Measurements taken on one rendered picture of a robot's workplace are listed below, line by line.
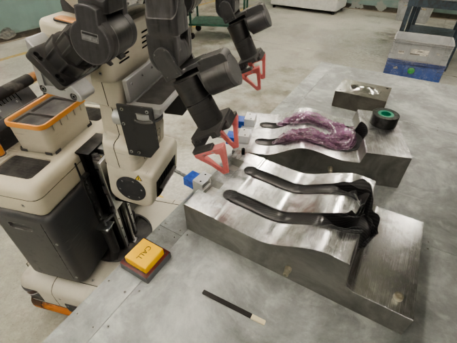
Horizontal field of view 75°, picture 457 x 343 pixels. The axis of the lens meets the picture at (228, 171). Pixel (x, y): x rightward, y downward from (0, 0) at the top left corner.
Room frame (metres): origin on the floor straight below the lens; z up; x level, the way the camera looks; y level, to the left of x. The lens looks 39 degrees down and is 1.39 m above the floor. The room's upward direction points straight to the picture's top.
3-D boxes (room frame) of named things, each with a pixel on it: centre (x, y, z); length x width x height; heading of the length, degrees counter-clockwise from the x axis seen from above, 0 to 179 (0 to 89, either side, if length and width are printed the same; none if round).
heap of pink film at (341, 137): (0.82, -0.28, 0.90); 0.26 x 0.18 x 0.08; 77
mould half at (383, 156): (0.82, -0.28, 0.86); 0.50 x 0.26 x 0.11; 77
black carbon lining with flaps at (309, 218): (0.49, -0.17, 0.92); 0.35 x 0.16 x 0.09; 59
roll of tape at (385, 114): (0.82, -0.49, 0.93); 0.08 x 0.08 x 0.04
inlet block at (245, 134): (0.83, -0.01, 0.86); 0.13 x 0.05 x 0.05; 77
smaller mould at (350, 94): (1.18, -0.57, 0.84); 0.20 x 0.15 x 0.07; 59
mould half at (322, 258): (0.47, -0.18, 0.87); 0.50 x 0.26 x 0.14; 59
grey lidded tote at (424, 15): (6.33, -3.58, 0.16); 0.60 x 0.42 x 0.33; 53
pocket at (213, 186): (0.55, 0.04, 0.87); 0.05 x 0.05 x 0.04; 59
